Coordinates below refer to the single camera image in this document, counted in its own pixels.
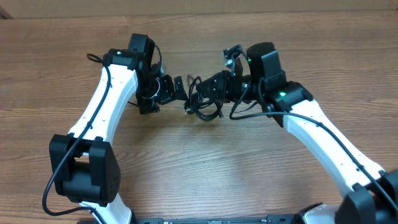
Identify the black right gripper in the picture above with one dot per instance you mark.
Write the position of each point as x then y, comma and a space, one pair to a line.
220, 81

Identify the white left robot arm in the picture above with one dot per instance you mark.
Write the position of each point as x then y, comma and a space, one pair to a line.
85, 172

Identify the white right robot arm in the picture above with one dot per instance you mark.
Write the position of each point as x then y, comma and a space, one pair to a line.
369, 192

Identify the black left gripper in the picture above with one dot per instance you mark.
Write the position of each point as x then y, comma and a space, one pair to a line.
168, 94

